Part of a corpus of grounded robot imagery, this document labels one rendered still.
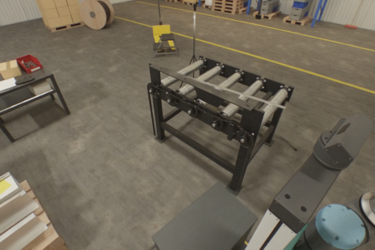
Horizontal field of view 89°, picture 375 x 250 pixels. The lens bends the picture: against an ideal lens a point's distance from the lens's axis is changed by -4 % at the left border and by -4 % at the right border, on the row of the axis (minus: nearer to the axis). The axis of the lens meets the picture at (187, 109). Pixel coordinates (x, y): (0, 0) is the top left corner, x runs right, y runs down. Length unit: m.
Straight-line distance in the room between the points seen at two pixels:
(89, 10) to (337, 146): 8.09
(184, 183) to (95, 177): 1.08
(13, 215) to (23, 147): 1.37
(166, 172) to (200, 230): 1.33
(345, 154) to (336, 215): 0.61
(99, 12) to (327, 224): 7.85
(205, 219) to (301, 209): 1.02
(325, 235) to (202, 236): 0.65
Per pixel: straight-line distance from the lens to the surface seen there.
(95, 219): 2.47
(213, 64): 2.90
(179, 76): 1.97
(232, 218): 1.41
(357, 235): 1.01
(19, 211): 2.46
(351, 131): 0.45
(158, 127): 2.74
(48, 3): 8.68
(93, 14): 8.14
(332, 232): 0.97
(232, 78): 2.51
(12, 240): 2.27
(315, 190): 0.45
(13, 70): 3.75
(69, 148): 3.23
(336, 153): 0.43
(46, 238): 2.25
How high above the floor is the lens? 2.12
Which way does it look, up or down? 38 degrees down
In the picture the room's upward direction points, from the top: straight up
